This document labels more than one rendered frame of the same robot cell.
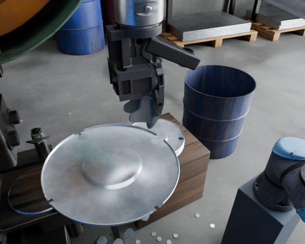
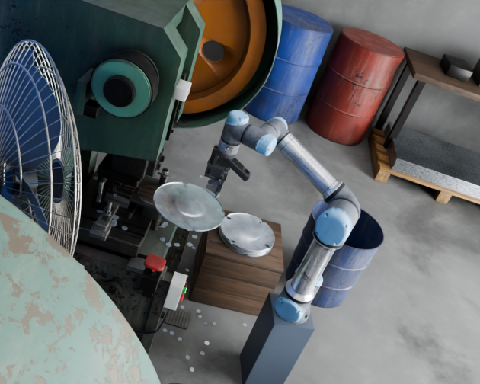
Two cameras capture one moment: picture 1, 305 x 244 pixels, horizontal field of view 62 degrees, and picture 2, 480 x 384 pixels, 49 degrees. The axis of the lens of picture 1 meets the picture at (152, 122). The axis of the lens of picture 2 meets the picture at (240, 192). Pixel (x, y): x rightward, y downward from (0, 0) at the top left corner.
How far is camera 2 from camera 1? 1.55 m
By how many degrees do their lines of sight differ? 16
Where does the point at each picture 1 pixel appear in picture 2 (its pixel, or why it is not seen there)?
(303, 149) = not seen: hidden behind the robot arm
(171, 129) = (267, 235)
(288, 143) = not seen: hidden behind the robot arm
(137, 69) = (216, 167)
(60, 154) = (169, 187)
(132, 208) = (184, 224)
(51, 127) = (175, 178)
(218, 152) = not seen: hidden behind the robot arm
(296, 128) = (425, 335)
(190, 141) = (275, 254)
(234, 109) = (338, 255)
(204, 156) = (276, 270)
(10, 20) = (187, 109)
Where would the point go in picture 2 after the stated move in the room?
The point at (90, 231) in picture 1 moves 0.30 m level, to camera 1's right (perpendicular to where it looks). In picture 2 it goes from (160, 233) to (221, 273)
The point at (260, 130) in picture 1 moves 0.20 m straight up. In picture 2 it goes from (382, 311) to (397, 288)
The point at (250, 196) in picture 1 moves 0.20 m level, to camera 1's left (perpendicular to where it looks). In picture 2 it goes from (271, 299) to (234, 274)
